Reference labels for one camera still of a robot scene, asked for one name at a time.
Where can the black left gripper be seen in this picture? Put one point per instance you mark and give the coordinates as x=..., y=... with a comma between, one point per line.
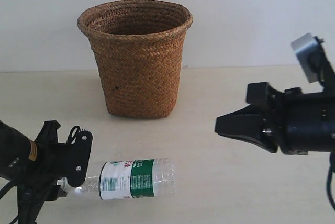
x=41, y=163

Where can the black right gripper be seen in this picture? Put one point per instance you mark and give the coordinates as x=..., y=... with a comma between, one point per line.
x=298, y=122

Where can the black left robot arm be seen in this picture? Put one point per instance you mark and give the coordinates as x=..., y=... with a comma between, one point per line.
x=9, y=170

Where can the clear plastic water bottle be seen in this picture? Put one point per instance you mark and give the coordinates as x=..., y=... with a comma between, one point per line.
x=130, y=179

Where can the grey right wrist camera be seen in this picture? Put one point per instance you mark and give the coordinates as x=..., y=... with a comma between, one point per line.
x=308, y=51

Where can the brown woven wicker basket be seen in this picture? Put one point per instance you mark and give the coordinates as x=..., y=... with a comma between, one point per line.
x=138, y=48

